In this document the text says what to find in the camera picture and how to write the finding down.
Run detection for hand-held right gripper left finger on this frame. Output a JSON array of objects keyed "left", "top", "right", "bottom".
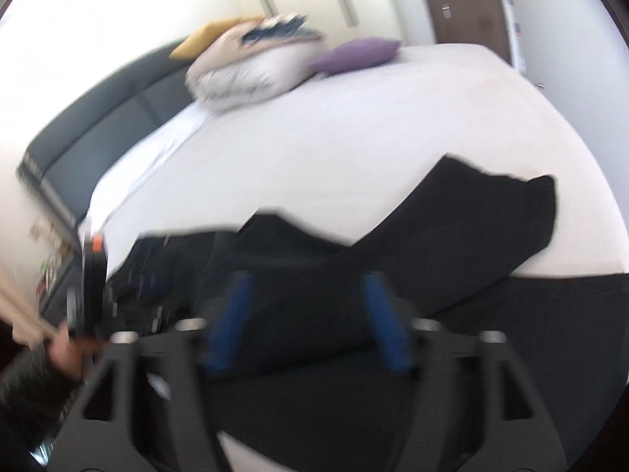
[{"left": 49, "top": 271, "right": 261, "bottom": 472}]

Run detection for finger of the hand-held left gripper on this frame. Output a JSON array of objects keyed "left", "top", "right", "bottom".
[{"left": 105, "top": 236, "right": 173, "bottom": 328}]

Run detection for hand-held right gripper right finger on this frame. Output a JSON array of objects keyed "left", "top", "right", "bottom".
[{"left": 361, "top": 271, "right": 585, "bottom": 472}]

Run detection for black pants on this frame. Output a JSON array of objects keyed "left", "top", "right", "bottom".
[{"left": 105, "top": 155, "right": 558, "bottom": 379}]

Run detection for person's left forearm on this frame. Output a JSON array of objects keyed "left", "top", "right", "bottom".
[{"left": 0, "top": 343, "right": 85, "bottom": 458}]

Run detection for person's left hand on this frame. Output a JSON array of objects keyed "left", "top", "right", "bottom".
[{"left": 48, "top": 322, "right": 106, "bottom": 380}]

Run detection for nightstand clutter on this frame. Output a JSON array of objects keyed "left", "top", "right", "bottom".
[{"left": 28, "top": 220, "right": 85, "bottom": 316}]

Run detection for dark ribbed cloth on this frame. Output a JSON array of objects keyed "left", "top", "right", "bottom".
[{"left": 211, "top": 271, "right": 629, "bottom": 472}]

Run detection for dark grey headboard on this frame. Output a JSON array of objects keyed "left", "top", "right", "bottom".
[{"left": 15, "top": 37, "right": 198, "bottom": 237}]

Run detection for white bed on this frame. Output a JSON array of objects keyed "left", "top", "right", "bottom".
[{"left": 79, "top": 42, "right": 629, "bottom": 472}]

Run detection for folded white duvet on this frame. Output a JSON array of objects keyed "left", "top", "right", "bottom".
[{"left": 186, "top": 20, "right": 325, "bottom": 115}]

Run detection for yellow pillow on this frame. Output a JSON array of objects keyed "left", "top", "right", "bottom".
[{"left": 169, "top": 16, "right": 266, "bottom": 60}]

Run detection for purple pillow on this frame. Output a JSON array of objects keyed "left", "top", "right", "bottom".
[{"left": 309, "top": 37, "right": 401, "bottom": 77}]

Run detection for blue patterned folded blanket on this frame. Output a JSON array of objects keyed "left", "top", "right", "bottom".
[{"left": 240, "top": 13, "right": 323, "bottom": 49}]

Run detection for brown door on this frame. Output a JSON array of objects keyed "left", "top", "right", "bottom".
[{"left": 412, "top": 0, "right": 514, "bottom": 67}]

